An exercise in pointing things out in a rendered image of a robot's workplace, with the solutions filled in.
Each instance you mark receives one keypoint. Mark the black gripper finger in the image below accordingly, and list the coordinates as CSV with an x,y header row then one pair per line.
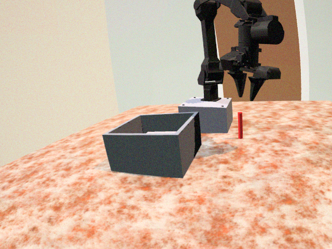
x,y
256,84
239,79

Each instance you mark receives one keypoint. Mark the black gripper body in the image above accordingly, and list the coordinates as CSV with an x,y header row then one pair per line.
x,y
267,72

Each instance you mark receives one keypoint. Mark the red peg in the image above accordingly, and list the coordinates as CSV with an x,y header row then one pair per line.
x,y
240,125

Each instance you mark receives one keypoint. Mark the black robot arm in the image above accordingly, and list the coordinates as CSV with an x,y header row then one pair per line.
x,y
257,29

